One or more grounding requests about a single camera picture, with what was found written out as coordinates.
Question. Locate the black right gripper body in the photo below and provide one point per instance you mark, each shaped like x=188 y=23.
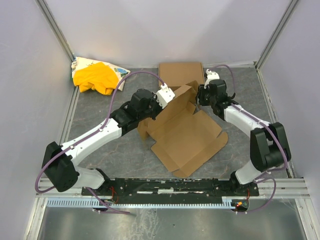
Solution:
x=202 y=97

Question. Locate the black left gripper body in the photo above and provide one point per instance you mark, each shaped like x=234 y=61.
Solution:
x=155 y=110

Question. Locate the brown cardboard box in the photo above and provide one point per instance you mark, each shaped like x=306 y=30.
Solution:
x=185 y=139
x=177 y=74

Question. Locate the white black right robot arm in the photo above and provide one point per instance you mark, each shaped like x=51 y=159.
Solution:
x=268 y=144

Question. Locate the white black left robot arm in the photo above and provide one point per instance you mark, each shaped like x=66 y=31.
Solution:
x=61 y=162

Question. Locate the folded brown cardboard box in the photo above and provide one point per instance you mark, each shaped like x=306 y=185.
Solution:
x=177 y=74

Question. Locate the yellow cloth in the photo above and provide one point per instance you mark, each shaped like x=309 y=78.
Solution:
x=97 y=77

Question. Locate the white patterned cloth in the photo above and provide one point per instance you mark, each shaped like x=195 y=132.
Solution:
x=82 y=62

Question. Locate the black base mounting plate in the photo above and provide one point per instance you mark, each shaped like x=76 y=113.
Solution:
x=122 y=187

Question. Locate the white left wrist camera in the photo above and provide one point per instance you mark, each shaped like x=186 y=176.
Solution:
x=164 y=95

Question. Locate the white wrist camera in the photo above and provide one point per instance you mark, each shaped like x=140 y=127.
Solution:
x=210 y=76
x=164 y=95

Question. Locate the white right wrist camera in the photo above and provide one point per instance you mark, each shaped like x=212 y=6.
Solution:
x=210 y=76

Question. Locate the light blue slotted cable duct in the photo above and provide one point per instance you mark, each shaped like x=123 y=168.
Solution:
x=162 y=201

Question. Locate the left aluminium frame post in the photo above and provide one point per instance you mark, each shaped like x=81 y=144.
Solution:
x=45 y=9

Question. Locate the aluminium frame post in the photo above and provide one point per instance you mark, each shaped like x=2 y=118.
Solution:
x=45 y=9
x=276 y=33

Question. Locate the aluminium front rail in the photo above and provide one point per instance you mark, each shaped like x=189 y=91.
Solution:
x=286 y=188

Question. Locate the right aluminium frame post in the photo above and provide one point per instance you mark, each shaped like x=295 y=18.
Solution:
x=276 y=33

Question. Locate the right aluminium floor rail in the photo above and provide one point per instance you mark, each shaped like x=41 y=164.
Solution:
x=303 y=208

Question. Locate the aluminium floor rail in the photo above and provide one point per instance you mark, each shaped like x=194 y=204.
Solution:
x=303 y=208
x=33 y=227

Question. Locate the left aluminium floor rail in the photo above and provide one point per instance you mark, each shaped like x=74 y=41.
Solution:
x=33 y=227

